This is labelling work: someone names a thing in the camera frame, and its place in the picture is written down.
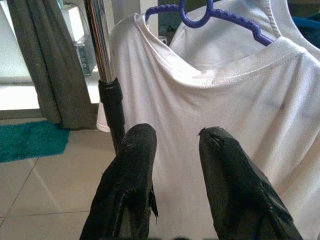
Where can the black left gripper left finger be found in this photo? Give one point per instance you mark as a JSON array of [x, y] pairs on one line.
[[130, 175]]

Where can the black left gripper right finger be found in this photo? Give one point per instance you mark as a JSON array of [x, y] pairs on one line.
[[232, 187]]

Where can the blue plastic hanger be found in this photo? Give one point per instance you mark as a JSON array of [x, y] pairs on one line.
[[235, 20]]

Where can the white t-shirt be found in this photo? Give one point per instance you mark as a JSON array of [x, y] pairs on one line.
[[225, 112], [230, 37]]

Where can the teal floor mat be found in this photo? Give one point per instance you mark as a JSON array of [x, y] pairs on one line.
[[30, 140]]

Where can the chrome clothes rack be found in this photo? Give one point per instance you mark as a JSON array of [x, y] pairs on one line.
[[102, 50]]

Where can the grey curtain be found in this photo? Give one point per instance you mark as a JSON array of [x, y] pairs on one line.
[[50, 62]]

